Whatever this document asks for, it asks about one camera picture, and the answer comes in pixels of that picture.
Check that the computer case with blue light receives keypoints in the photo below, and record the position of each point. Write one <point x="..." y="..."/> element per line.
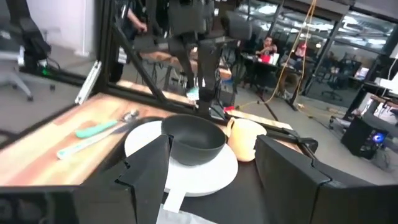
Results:
<point x="360" y="140"/>

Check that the orange cup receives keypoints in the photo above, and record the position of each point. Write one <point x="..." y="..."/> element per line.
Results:
<point x="244" y="140"/>

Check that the black bowl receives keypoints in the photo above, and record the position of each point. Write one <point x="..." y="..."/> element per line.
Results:
<point x="192" y="140"/>

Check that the white plate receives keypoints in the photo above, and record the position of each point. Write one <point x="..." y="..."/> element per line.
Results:
<point x="202" y="180"/>

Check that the person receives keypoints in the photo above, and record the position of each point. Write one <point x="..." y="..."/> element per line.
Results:
<point x="301" y="49"/>
<point x="267" y="46"/>
<point x="136" y="23"/>

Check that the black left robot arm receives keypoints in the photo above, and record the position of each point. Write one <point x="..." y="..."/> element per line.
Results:
<point x="210" y="77"/>

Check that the black plastic tray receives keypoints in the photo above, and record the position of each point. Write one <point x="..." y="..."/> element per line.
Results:
<point x="224" y="205"/>

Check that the black aluminium table frame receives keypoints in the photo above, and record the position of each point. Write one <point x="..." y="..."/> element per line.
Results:
<point x="107" y="46"/>

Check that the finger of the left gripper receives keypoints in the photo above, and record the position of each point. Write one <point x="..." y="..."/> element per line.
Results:
<point x="184" y="59"/>

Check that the grey office chair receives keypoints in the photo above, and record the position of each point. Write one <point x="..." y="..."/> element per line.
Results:
<point x="9" y="62"/>

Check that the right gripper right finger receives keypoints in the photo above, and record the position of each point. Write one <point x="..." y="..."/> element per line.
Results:
<point x="286" y="186"/>

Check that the silver aluminium bar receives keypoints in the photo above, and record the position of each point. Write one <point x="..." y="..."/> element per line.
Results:
<point x="88" y="82"/>

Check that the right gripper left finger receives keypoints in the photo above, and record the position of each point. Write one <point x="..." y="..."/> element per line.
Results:
<point x="152" y="174"/>

